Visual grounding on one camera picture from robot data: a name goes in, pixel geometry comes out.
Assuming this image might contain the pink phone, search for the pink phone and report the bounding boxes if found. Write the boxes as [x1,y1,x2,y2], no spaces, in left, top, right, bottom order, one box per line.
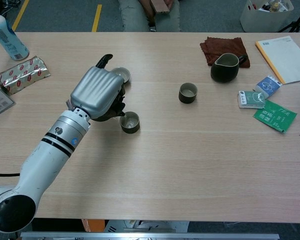
[151,0,171,15]

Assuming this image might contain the grey-green tea packet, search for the grey-green tea packet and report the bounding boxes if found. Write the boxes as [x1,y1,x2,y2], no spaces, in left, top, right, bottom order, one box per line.
[237,90,266,110]

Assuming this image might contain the aluminium rail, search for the aluminium rail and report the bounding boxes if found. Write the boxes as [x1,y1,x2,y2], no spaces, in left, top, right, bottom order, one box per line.
[19,231,280,240]

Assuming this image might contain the white notebook with yellow edge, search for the white notebook with yellow edge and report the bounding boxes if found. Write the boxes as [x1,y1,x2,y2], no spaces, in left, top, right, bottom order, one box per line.
[254,35,300,85]

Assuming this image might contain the grey-green shallow tea bowl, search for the grey-green shallow tea bowl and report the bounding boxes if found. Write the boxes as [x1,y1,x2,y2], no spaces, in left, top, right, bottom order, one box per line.
[111,67,131,83]

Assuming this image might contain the white storage bin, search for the white storage bin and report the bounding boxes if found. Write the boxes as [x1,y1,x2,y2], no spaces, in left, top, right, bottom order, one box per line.
[239,0,295,33]

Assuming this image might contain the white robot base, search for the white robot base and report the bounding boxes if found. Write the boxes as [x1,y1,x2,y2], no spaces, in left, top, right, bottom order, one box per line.
[103,219,190,233]

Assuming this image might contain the dark ceramic pouring pitcher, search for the dark ceramic pouring pitcher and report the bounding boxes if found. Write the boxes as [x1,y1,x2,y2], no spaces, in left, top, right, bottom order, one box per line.
[210,52,248,84]

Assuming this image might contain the blue and white tea packet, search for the blue and white tea packet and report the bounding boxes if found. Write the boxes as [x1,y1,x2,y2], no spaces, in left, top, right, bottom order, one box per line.
[252,75,283,100]

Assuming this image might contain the silver and black left robot hand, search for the silver and black left robot hand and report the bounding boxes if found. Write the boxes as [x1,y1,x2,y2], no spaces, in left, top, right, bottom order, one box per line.
[69,54,127,119]

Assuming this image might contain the gold foil bag red print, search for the gold foil bag red print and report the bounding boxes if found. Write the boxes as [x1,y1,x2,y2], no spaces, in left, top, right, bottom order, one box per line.
[0,55,52,95]

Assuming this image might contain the black teapot with loop handle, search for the black teapot with loop handle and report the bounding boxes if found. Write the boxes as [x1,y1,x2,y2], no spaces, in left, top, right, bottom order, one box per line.
[91,84,128,123]

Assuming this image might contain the black tripod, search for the black tripod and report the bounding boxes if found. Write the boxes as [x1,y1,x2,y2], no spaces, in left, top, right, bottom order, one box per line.
[278,0,300,33]

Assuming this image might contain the seated person in grey trousers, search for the seated person in grey trousers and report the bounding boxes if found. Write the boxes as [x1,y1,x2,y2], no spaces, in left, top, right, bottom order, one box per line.
[117,0,181,33]

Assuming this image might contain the brown folded cloth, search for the brown folded cloth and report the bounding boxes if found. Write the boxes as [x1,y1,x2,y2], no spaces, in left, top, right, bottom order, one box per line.
[199,36,251,69]

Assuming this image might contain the green tea sachet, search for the green tea sachet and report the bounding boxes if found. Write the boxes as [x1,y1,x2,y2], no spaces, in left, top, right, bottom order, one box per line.
[252,99,298,134]

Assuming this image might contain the clear plastic bottle blue label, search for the clear plastic bottle blue label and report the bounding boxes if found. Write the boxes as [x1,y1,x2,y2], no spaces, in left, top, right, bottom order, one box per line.
[0,7,30,62]

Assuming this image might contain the orange object under table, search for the orange object under table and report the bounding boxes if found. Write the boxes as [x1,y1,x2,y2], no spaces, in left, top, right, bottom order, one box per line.
[81,218,106,233]

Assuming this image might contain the dark ceramic tea cup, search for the dark ceramic tea cup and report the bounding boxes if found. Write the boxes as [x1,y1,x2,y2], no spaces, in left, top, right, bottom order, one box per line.
[178,82,199,104]
[119,111,141,134]

